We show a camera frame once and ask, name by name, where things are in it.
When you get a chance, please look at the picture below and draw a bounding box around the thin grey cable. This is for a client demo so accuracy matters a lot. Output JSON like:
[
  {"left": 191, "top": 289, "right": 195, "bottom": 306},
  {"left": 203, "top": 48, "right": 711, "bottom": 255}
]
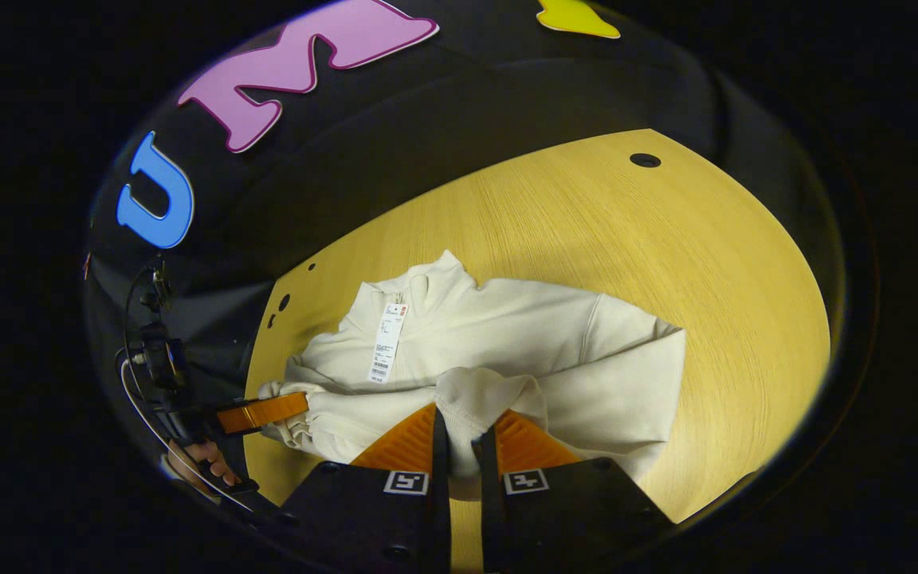
[{"left": 119, "top": 357, "right": 257, "bottom": 513}]

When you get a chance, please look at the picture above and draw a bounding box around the cream white sweatshirt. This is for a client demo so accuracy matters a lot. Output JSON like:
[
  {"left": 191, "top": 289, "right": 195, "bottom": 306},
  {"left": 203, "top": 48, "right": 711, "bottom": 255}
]
[{"left": 258, "top": 250, "right": 687, "bottom": 501}]

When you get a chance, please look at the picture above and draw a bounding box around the black backdrop cloth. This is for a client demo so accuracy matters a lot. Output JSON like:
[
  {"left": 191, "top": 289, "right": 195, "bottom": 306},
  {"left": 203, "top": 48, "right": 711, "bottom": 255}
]
[{"left": 80, "top": 0, "right": 850, "bottom": 511}]

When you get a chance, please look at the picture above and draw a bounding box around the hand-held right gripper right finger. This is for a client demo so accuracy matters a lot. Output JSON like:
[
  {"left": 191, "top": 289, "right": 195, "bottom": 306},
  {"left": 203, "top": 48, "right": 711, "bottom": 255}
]
[{"left": 473, "top": 408, "right": 679, "bottom": 574}]

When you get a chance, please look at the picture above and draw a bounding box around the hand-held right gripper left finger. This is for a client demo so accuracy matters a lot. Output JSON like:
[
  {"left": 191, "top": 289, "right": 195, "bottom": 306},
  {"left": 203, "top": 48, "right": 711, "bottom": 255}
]
[{"left": 276, "top": 403, "right": 453, "bottom": 574}]

